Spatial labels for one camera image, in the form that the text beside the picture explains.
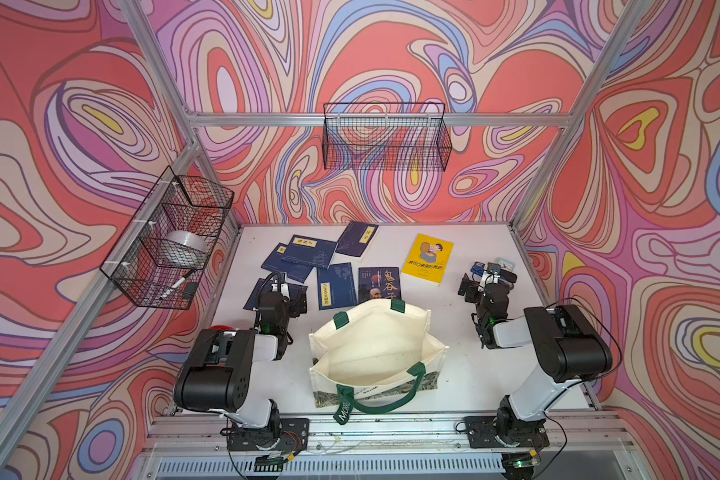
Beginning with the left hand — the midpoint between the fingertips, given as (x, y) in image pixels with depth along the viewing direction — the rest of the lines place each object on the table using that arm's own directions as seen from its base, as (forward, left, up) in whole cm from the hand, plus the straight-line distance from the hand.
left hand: (289, 290), depth 94 cm
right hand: (+3, -62, 0) cm, 62 cm away
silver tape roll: (-6, +19, +27) cm, 33 cm away
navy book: (+25, -21, -4) cm, 33 cm away
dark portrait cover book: (+6, -30, -5) cm, 31 cm away
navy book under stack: (+12, +1, -6) cm, 13 cm away
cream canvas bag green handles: (-19, -27, -7) cm, 34 cm away
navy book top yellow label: (+21, -4, -5) cm, 22 cm away
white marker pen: (-10, +22, +19) cm, 31 cm away
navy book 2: (-1, +14, -7) cm, 16 cm away
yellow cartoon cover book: (+16, -48, -5) cm, 50 cm away
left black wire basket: (+17, +28, +21) cm, 39 cm away
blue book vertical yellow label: (+5, -14, -6) cm, 16 cm away
